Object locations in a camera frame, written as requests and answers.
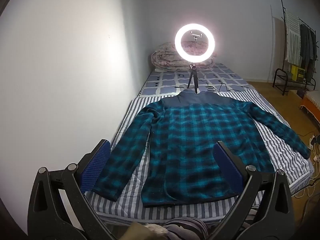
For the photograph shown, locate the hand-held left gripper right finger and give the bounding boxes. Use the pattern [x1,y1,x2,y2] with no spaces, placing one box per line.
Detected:
[212,141,293,240]

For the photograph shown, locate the folded floral quilt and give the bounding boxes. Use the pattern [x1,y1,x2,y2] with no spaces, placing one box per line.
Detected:
[151,41,217,73]

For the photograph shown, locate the striped hanging towel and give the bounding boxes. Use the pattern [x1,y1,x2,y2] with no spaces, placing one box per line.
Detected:
[285,11,302,64]

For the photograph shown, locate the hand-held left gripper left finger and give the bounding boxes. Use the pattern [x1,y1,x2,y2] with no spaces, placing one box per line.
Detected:
[27,139,118,240]

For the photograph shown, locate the blue checked bed sheet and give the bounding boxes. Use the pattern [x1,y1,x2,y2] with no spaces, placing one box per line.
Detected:
[139,62,253,98]

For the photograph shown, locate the phone holder clamp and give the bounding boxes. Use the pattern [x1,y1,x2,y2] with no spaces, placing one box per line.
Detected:
[190,31,202,55]

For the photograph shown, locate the teal plaid fleece jacket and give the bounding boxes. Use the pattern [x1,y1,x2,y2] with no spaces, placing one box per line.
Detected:
[92,90,311,208]

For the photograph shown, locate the yellow box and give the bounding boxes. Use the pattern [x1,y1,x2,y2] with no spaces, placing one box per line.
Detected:
[291,65,306,82]

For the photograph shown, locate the white power strip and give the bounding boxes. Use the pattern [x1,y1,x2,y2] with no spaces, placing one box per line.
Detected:
[309,135,320,150]

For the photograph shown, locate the person's striped pants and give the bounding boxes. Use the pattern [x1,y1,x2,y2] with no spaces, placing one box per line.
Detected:
[162,205,262,240]

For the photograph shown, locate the dark hanging garment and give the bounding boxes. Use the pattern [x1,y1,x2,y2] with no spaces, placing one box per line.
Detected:
[299,24,318,77]

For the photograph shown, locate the black metal clothes rack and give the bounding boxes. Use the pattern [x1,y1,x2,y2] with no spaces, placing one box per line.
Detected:
[271,0,319,96]

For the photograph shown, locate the black ring light cable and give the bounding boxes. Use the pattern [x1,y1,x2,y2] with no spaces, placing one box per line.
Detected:
[175,81,250,92]

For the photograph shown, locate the blue white striped blanket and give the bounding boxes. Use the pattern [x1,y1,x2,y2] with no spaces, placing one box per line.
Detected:
[86,89,315,227]

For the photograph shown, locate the black straps on pillow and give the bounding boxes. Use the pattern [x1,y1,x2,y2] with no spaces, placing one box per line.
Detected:
[186,64,199,93]

